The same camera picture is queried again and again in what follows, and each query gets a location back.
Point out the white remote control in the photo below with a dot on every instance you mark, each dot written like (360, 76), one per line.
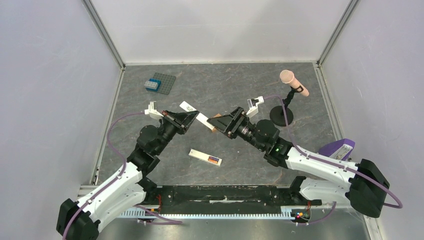
(202, 156)

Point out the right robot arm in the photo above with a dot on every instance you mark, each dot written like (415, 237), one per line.
(362, 184)

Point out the purple plastic object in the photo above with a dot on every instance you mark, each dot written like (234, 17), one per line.
(339, 150)

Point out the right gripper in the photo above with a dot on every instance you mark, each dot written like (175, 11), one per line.
(233, 122)

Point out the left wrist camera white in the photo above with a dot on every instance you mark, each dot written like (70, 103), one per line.
(152, 111)

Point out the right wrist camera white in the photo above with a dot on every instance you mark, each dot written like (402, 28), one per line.
(253, 104)

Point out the grey lego baseplate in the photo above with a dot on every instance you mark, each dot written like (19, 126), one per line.
(166, 82)

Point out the pink microphone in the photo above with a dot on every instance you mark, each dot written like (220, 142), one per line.
(288, 77)

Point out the orange AAA battery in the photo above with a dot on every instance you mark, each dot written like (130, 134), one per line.
(214, 158)

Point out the white cable duct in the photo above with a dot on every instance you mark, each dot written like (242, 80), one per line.
(138, 213)

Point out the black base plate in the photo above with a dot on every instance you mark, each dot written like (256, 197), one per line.
(225, 199)

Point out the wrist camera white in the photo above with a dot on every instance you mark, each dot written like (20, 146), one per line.
(152, 111)
(253, 104)

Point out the black microphone stand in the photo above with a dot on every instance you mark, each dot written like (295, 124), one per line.
(281, 115)

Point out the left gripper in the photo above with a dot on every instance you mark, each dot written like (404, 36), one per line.
(181, 121)

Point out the blue grey lego brick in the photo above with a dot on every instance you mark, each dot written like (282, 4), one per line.
(152, 85)

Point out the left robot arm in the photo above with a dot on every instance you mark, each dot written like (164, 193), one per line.
(86, 217)

